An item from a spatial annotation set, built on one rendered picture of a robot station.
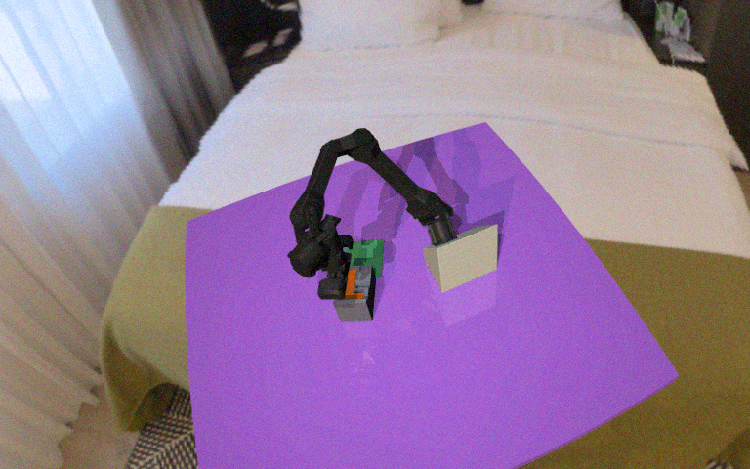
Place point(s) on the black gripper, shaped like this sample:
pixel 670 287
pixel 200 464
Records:
pixel 337 265

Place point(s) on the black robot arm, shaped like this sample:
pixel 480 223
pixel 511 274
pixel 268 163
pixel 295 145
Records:
pixel 322 237

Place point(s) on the orange l-shaped part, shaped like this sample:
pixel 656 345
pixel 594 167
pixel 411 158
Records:
pixel 349 294

